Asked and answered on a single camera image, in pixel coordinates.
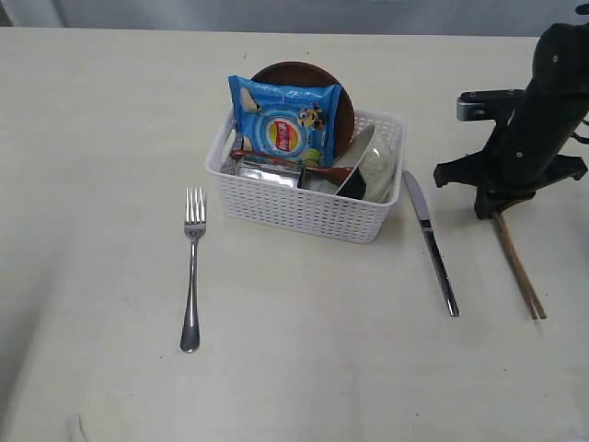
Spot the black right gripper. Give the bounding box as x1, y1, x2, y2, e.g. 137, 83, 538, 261
433, 80, 588, 219

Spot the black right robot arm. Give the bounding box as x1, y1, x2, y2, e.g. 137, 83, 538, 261
433, 24, 588, 219

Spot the silver metal cup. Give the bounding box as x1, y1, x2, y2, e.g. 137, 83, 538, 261
237, 158, 304, 189

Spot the silver metal fork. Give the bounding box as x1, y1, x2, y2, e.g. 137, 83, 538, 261
179, 187, 206, 353

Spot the speckled white bowl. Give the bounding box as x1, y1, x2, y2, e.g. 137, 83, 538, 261
333, 124, 397, 204

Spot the wooden chopstick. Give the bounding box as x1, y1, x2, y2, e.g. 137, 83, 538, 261
492, 212, 548, 320
492, 215, 538, 320

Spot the brown wooden spoon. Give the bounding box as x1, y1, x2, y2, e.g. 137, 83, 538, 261
229, 150, 353, 184

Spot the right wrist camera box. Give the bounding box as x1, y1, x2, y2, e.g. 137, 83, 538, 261
456, 89, 525, 122

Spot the blue chips snack bag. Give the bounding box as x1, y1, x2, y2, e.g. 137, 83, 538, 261
228, 76, 341, 167

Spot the grey backdrop curtain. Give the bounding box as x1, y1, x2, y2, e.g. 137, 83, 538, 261
1, 0, 588, 37

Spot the brown round plate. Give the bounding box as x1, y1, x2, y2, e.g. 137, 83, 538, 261
250, 61, 356, 160

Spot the white perforated plastic basket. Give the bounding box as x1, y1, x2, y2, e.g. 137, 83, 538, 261
205, 110, 407, 243

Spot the silver table knife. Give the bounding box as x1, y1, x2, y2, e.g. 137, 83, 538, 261
402, 170, 460, 318

